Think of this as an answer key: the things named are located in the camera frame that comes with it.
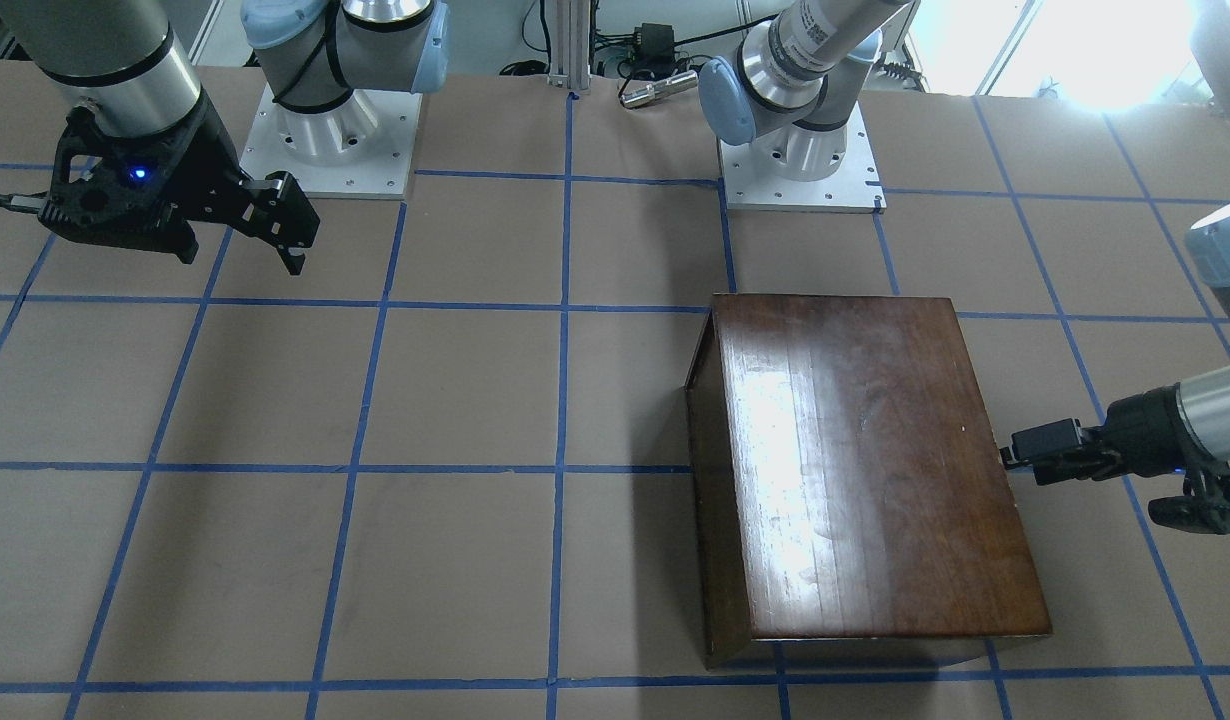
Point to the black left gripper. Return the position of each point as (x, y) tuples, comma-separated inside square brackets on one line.
[(1143, 418)]

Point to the aluminium frame post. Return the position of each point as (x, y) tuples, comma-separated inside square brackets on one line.
[(569, 44)]

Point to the dark wooden drawer box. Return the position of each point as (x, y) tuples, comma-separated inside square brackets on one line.
[(849, 496)]

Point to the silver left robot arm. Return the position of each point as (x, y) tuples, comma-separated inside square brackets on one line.
[(800, 73)]

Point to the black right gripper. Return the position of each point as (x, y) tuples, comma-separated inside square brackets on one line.
[(207, 150)]

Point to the silver cylinder flashlight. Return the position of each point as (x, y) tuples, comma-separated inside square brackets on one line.
[(656, 91)]

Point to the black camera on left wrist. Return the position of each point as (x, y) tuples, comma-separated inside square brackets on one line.
[(1202, 508)]

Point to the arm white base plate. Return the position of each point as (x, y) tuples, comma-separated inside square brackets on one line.
[(796, 169), (362, 150)]

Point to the black power brick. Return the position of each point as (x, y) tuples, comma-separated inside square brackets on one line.
[(653, 43)]

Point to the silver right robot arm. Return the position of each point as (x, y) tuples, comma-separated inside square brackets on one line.
[(124, 60)]

